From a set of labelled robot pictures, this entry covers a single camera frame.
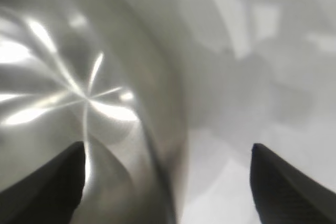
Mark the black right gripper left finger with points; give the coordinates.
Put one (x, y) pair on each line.
(44, 190)

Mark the stainless steel mixing bowl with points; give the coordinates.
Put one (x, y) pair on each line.
(92, 64)

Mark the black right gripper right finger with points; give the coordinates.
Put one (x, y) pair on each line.
(286, 195)

